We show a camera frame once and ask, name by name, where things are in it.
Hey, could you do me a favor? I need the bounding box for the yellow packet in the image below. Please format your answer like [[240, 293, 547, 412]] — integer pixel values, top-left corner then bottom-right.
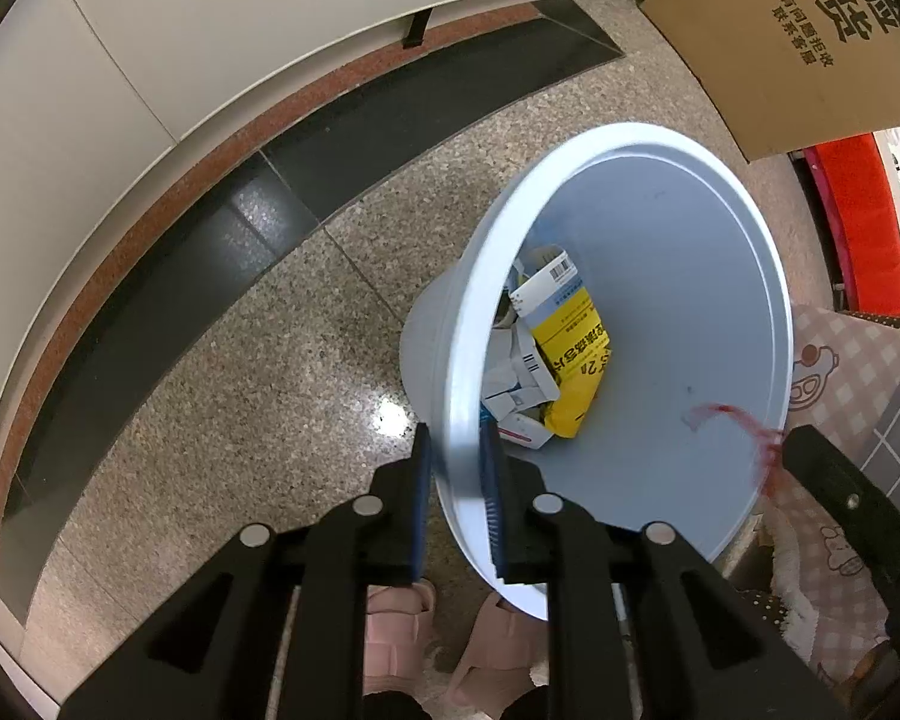
[[532, 292, 615, 440]]

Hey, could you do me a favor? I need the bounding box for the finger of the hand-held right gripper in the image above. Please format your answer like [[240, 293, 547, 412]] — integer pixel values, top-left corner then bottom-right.
[[783, 425, 900, 662]]

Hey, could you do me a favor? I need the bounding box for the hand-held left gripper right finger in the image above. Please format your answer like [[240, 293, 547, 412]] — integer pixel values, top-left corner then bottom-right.
[[478, 418, 850, 720]]

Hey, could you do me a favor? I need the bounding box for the cream low cabinet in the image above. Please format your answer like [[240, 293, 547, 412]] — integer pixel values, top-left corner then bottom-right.
[[0, 0, 727, 535]]

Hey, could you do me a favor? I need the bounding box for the red box with white top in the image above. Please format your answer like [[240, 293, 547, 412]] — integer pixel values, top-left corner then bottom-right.
[[800, 131, 900, 317]]

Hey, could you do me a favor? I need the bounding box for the white medicine box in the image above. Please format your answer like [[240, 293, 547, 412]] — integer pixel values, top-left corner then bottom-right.
[[483, 325, 563, 422]]

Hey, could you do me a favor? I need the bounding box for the pink slipper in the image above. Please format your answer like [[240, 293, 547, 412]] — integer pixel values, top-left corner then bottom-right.
[[364, 580, 437, 692], [448, 591, 550, 707]]

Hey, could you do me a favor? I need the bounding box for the large cardboard box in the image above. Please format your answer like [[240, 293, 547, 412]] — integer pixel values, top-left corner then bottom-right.
[[637, 0, 900, 163]]

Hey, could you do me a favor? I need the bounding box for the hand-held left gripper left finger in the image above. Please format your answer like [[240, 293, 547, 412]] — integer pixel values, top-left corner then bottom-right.
[[58, 422, 434, 720]]

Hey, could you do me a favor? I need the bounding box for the white and blue carton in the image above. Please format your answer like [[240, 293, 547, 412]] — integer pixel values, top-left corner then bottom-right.
[[509, 248, 588, 324]]

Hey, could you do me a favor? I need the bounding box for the light blue plastic bin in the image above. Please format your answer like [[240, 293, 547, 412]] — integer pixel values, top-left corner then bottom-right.
[[398, 121, 797, 623]]

